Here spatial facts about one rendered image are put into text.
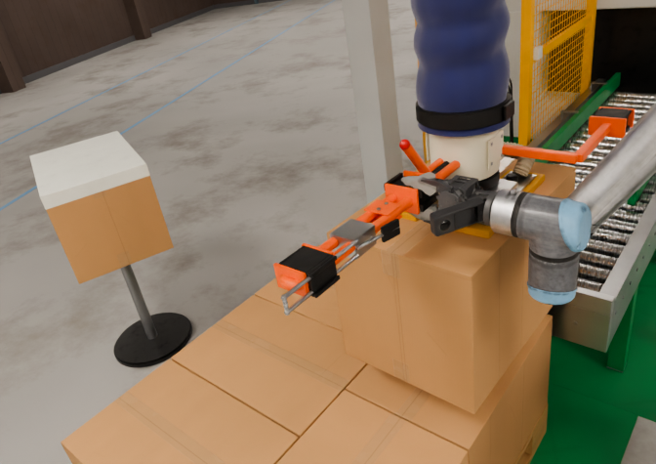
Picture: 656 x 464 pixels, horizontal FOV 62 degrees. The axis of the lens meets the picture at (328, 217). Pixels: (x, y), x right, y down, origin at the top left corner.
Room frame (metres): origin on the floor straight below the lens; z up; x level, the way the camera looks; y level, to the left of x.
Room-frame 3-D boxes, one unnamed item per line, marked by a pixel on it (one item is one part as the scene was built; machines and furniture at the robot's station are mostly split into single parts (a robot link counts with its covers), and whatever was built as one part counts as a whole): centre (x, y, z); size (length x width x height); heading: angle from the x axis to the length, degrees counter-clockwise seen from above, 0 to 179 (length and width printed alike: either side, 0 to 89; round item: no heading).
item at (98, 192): (2.25, 0.99, 0.82); 0.60 x 0.40 x 0.40; 26
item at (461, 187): (0.98, -0.30, 1.20); 0.12 x 0.09 x 0.08; 47
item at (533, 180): (1.19, -0.43, 1.09); 0.34 x 0.10 x 0.05; 136
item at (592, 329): (1.53, -0.57, 0.48); 0.70 x 0.03 x 0.15; 47
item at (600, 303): (1.53, -0.58, 0.58); 0.70 x 0.03 x 0.06; 47
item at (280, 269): (0.83, 0.06, 1.21); 0.08 x 0.07 x 0.05; 136
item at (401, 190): (1.07, -0.19, 1.20); 0.10 x 0.08 x 0.06; 46
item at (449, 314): (1.25, -0.34, 0.87); 0.60 x 0.40 x 0.40; 135
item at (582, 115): (2.82, -1.43, 0.60); 1.60 x 0.11 x 0.09; 137
